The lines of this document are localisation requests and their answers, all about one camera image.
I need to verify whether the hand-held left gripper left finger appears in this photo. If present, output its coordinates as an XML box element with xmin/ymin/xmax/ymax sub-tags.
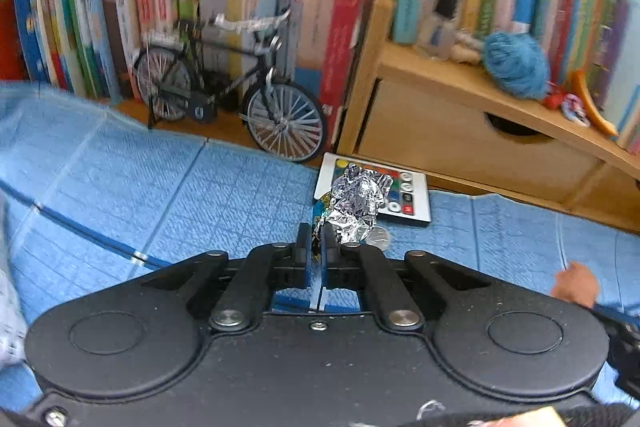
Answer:
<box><xmin>141</xmin><ymin>223</ymin><xmax>314</xmax><ymax>333</ymax></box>

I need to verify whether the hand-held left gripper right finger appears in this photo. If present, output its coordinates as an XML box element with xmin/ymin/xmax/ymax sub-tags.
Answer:
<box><xmin>320</xmin><ymin>223</ymin><xmax>494</xmax><ymax>333</ymax></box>

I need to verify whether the silver foil wrapper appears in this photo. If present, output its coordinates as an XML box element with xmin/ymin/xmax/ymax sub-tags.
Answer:
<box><xmin>312</xmin><ymin>162</ymin><xmax>394</xmax><ymax>259</ymax></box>

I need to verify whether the person's right hand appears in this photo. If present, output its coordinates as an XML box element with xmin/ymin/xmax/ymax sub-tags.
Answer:
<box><xmin>550</xmin><ymin>261</ymin><xmax>601</xmax><ymax>308</ymax></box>

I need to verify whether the white remote control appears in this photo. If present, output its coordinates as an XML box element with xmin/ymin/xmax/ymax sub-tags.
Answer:
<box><xmin>314</xmin><ymin>152</ymin><xmax>434</xmax><ymax>224</ymax></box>

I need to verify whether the blue mat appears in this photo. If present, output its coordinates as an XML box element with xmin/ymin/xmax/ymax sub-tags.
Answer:
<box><xmin>0</xmin><ymin>79</ymin><xmax>640</xmax><ymax>408</ymax></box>

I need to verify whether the wooden drawer unit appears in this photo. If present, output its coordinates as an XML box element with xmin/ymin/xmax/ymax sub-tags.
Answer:
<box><xmin>340</xmin><ymin>0</ymin><xmax>640</xmax><ymax>229</ymax></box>

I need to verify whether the model bicycle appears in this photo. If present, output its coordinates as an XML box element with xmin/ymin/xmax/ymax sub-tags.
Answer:
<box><xmin>132</xmin><ymin>9</ymin><xmax>329</xmax><ymax>164</ymax></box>

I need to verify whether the orange curved wooden piece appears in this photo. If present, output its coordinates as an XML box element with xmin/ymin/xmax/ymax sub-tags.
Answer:
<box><xmin>570</xmin><ymin>69</ymin><xmax>619</xmax><ymax>138</ymax></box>

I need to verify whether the small colourful trinket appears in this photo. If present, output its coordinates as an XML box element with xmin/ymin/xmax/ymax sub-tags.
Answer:
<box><xmin>545</xmin><ymin>92</ymin><xmax>591</xmax><ymax>126</ymax></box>

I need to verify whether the small glue bottle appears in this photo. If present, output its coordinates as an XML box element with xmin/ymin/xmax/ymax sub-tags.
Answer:
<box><xmin>417</xmin><ymin>0</ymin><xmax>487</xmax><ymax>66</ymax></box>

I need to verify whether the blue yarn ball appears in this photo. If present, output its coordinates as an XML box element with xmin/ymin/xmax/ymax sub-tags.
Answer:
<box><xmin>482</xmin><ymin>31</ymin><xmax>551</xmax><ymax>100</ymax></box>

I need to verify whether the white patterned plastic bag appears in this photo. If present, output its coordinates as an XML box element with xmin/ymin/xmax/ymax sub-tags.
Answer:
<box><xmin>0</xmin><ymin>189</ymin><xmax>30</xmax><ymax>370</ymax></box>

